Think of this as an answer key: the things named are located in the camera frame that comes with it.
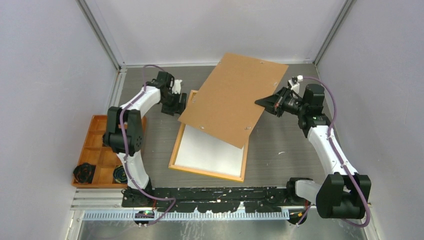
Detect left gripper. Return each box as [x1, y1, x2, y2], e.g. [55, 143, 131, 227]
[160, 91, 186, 117]

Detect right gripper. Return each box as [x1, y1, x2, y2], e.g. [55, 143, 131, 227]
[255, 86, 308, 118]

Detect brown backing board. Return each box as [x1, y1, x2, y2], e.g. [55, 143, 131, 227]
[178, 52, 288, 149]

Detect yellow wooden picture frame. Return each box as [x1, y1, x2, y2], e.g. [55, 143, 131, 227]
[168, 89, 250, 183]

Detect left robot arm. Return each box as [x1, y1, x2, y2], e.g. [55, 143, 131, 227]
[102, 71, 187, 207]

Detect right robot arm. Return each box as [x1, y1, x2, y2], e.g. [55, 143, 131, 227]
[255, 84, 372, 228]

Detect black yellow coil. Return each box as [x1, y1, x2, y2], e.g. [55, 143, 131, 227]
[112, 165, 128, 184]

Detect orange compartment tray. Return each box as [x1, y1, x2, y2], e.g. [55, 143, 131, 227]
[71, 115, 127, 189]

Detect black coil outside tray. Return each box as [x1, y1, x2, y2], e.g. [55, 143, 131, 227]
[72, 162, 96, 184]

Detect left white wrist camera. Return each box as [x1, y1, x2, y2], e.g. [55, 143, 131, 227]
[171, 79, 182, 94]

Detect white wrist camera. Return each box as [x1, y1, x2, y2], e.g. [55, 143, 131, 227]
[287, 75, 304, 94]
[171, 79, 182, 94]

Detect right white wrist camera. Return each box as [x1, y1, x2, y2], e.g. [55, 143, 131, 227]
[287, 75, 304, 94]

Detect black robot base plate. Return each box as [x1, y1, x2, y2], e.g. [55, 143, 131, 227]
[121, 186, 309, 213]

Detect aluminium front rail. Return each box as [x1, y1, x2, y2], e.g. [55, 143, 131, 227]
[71, 188, 307, 224]

